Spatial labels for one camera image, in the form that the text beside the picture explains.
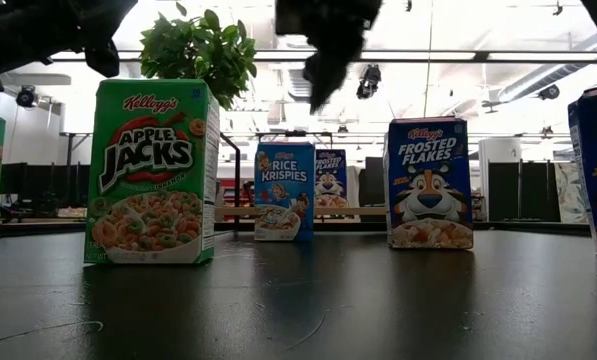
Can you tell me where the black background monitor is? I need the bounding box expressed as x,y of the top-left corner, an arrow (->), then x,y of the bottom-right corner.
357,156 -> 387,209

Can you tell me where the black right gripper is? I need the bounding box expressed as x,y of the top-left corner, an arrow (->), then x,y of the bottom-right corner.
275,0 -> 383,115

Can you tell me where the black metal stand frame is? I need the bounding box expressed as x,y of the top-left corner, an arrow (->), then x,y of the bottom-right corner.
59,130 -> 97,166

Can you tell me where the green potted plant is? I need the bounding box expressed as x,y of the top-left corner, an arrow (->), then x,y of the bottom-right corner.
138,1 -> 258,110

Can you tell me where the black metal table frame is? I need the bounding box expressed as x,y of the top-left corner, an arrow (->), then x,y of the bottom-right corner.
0,221 -> 592,237

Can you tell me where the silver ventilation duct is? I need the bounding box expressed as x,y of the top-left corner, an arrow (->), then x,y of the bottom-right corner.
497,32 -> 597,104

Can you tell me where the wooden shelf with black frame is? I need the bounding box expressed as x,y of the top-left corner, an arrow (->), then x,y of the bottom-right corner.
214,131 -> 389,233

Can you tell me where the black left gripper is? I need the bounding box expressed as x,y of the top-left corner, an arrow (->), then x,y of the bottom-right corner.
70,0 -> 139,79

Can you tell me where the light blue Rice Krispies box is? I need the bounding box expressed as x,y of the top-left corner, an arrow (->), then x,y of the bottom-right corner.
253,141 -> 316,243

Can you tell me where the black table mat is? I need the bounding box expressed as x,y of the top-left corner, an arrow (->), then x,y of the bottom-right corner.
0,229 -> 597,360

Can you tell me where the black partition panel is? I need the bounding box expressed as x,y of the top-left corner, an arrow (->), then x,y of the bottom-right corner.
0,162 -> 92,217
487,160 -> 562,223

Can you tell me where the patterned curtain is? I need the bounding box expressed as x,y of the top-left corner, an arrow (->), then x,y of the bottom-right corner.
554,162 -> 590,224

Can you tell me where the black ceiling spotlight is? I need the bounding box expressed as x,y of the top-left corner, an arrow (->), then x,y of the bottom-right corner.
536,83 -> 562,102
355,63 -> 383,101
15,84 -> 40,109

